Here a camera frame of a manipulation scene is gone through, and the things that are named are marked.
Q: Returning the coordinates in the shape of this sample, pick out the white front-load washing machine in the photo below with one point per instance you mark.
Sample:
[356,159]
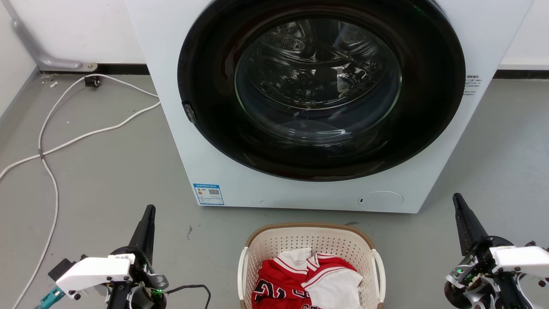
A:
[206,141]

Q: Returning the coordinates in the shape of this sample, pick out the round white filter cover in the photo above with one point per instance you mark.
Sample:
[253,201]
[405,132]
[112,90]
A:
[381,200]

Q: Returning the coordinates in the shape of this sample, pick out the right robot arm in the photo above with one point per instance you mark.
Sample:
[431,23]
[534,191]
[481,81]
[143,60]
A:
[489,296]

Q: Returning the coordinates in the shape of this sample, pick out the white basket with brown rim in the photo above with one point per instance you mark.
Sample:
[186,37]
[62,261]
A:
[309,235]

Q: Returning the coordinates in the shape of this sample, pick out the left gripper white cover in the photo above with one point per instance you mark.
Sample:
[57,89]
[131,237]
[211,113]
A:
[96,270]

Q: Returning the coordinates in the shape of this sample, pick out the white garment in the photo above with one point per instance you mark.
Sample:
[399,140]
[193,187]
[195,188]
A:
[336,287]

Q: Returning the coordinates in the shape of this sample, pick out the small black wall clip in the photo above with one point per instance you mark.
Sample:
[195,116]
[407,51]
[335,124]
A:
[92,81]

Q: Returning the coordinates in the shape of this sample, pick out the blue energy label sticker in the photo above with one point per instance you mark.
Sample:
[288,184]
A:
[209,194]

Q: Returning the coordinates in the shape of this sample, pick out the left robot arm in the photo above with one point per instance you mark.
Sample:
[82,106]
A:
[128,300]

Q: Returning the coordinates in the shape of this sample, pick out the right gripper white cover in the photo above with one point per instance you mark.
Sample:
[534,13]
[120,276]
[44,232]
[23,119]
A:
[514,257]

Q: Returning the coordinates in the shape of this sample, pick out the small printed text sticker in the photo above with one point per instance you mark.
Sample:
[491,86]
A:
[472,84]

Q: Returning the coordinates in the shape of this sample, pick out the red basketball jersey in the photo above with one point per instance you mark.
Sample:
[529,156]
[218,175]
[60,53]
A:
[279,281]

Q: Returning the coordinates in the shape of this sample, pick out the grey wall pipe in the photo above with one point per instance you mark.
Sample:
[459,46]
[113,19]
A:
[32,45]

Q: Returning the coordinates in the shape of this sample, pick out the black round washer door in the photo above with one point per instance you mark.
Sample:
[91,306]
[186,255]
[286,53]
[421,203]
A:
[214,86]

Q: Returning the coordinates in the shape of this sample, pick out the teal connector piece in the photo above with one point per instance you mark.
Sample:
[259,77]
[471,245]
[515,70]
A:
[50,297]

